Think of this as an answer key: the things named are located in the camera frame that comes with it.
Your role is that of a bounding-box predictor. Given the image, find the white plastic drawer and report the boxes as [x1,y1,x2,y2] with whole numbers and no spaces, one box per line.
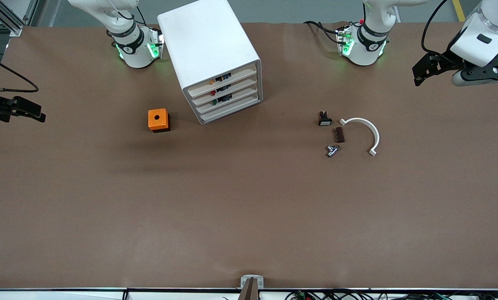
[192,76,258,106]
[188,62,258,98]
[196,85,259,114]
[199,95,261,124]

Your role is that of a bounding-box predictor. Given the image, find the orange button box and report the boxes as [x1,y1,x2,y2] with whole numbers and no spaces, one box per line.
[148,108,170,133]

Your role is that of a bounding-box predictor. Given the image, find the white drawer cabinet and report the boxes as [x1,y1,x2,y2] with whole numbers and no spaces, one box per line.
[157,0,263,125]

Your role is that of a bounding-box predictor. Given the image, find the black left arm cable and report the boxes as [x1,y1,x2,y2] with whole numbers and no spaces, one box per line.
[422,0,450,58]

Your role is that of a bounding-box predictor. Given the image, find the white curved plastic bracket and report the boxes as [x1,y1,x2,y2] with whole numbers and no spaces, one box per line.
[340,117,380,157]

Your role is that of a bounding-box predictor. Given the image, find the aluminium frame profile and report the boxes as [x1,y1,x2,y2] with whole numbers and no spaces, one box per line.
[0,0,25,37]

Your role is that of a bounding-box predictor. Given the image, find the black base cable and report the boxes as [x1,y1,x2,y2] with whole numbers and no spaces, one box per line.
[303,20,342,44]

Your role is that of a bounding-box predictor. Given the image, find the tangled black cables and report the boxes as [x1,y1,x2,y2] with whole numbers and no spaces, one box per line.
[286,289,498,300]

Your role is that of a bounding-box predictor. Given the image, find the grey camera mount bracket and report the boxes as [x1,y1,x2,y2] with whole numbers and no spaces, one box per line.
[237,275,264,300]

